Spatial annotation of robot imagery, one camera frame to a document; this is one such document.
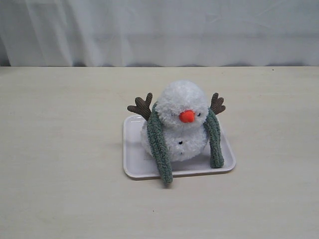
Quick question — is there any green fleece scarf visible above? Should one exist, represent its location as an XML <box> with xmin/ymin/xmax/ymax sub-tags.
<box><xmin>141</xmin><ymin>102</ymin><xmax>224</xmax><ymax>184</ymax></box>

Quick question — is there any white rectangular plastic tray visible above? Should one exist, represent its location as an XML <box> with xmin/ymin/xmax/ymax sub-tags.
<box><xmin>123</xmin><ymin>116</ymin><xmax>236</xmax><ymax>180</ymax></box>

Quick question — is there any white curtain backdrop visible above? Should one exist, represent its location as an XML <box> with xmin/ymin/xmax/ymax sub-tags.
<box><xmin>0</xmin><ymin>0</ymin><xmax>319</xmax><ymax>67</ymax></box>

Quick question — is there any white plush snowman toy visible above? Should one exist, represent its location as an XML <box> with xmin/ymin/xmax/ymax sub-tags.
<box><xmin>127</xmin><ymin>80</ymin><xmax>226</xmax><ymax>168</ymax></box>

